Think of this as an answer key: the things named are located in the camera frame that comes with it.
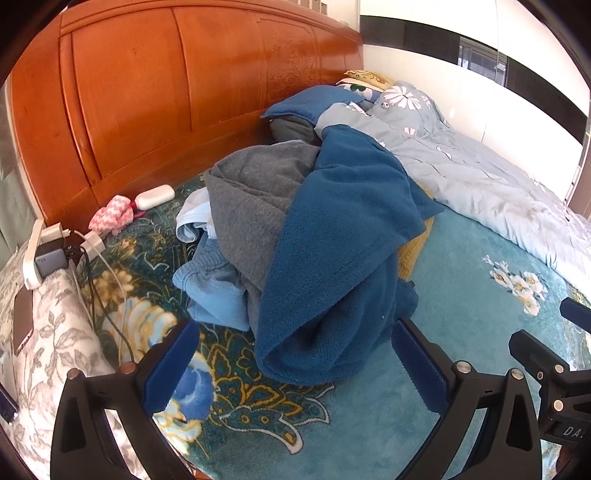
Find blue fleece zip jacket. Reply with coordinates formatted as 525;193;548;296
254;125;418;386

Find grey floral pillow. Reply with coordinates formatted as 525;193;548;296
1;250;153;479

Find smartphone on pillow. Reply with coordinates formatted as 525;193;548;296
13;287;34;355

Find teal floral bed blanket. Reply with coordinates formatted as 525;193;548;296
79;181;590;479

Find white power strip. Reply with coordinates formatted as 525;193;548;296
22;219;71;291

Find grey power bank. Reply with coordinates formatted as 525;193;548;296
35;249;68;279

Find light blue pants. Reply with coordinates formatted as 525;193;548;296
172;188;253;333

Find white charger plug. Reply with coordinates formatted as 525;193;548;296
81;231;105;260

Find mustard knit sweater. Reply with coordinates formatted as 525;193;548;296
388;179;442;281

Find pink white knit cloth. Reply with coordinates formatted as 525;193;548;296
88;195;134;235

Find light blue floral duvet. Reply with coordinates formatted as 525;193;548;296
317;81;590;290

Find white oval case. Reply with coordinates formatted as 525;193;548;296
134;184;175;211

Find grey sweatshirt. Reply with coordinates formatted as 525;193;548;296
204;140;320;332

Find white glossy wardrobe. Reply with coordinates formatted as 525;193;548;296
359;1;590;201

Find orange wooden headboard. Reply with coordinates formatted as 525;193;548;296
9;1;363;230

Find yellow floral pillow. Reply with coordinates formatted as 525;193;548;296
337;70;394;103

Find blue pillow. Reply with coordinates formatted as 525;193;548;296
262;85;374;146

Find black charging cable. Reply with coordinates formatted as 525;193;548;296
64;230;136;363

